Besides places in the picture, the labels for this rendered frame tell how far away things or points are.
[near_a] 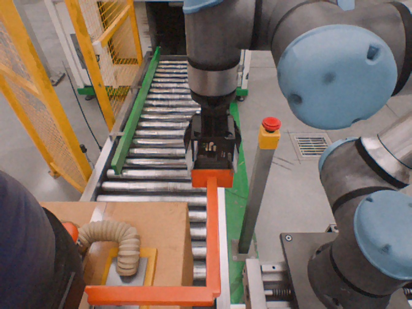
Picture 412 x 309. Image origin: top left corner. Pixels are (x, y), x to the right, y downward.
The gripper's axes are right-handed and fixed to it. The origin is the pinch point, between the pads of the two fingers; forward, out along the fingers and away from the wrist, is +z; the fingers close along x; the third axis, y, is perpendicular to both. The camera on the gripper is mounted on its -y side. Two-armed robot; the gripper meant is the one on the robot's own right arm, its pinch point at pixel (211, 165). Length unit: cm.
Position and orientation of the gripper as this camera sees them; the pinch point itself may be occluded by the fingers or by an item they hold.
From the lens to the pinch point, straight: 54.3
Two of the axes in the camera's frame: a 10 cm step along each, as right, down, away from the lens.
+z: 0.1, 7.1, 7.0
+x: 10.0, 0.0, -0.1
